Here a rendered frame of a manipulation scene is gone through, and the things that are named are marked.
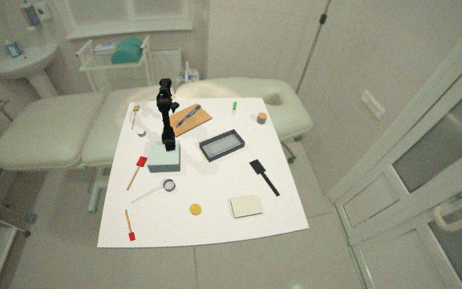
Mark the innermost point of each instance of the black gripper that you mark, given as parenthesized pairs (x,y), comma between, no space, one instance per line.
(173,106)

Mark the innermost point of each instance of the beige flat rectangular block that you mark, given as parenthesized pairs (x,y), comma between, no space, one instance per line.
(246,206)

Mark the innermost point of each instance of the light brown wooden board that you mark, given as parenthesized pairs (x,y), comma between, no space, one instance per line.
(196,119)

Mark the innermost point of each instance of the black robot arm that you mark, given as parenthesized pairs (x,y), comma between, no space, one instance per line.
(163,104)

